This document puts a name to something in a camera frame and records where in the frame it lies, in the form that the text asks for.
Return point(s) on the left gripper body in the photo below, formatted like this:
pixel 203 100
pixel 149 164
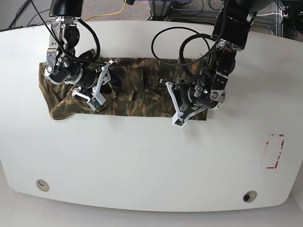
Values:
pixel 181 113

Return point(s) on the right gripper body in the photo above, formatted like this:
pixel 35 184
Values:
pixel 91 82

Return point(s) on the camouflage t-shirt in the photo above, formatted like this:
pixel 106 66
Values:
pixel 140 93

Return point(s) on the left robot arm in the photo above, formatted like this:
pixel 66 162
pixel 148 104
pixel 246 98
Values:
pixel 208 75

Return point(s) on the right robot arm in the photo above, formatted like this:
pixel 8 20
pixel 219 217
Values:
pixel 62 65

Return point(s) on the red tape rectangle marking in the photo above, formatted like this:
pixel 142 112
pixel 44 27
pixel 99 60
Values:
pixel 273 150

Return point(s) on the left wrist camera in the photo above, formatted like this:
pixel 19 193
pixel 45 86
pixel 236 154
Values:
pixel 178 122

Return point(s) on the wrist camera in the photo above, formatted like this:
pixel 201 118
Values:
pixel 178 122
pixel 96 101

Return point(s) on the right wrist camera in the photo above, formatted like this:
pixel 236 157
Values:
pixel 96 101

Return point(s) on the aluminium frame stand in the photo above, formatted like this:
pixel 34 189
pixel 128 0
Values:
pixel 161 9

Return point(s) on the left table cable grommet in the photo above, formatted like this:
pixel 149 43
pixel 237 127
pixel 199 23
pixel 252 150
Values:
pixel 42 185

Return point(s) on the table cable grommet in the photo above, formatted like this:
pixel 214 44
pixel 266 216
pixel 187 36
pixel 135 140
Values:
pixel 249 196
pixel 42 185

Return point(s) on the right table cable grommet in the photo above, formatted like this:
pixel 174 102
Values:
pixel 249 196

